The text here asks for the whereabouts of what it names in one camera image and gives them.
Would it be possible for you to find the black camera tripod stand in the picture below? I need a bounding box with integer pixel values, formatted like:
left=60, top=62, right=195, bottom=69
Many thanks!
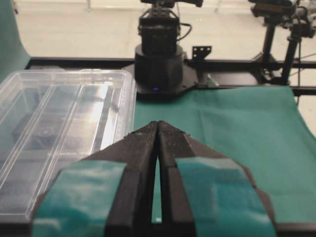
left=250, top=0, right=316, bottom=85

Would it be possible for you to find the left gripper black left finger green tape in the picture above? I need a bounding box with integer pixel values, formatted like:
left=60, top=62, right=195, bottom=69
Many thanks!
left=31, top=121, right=158, bottom=237

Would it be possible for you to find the clear plastic box lid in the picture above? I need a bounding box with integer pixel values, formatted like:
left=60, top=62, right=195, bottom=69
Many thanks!
left=0, top=70, right=136, bottom=225

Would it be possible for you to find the black perforated bracket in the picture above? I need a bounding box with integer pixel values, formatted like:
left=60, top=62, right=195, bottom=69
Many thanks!
left=192, top=45, right=212, bottom=61

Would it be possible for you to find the green table cloth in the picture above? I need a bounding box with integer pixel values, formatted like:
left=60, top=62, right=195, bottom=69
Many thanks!
left=0, top=0, right=316, bottom=224

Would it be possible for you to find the left gripper black right finger green tape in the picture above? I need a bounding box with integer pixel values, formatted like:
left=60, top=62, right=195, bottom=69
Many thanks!
left=158, top=121, right=277, bottom=237

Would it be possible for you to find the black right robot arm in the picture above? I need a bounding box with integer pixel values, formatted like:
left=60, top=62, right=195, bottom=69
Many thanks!
left=128, top=0, right=276, bottom=237

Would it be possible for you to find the black metal table frame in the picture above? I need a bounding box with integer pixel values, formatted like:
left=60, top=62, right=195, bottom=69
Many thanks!
left=26, top=56, right=316, bottom=98

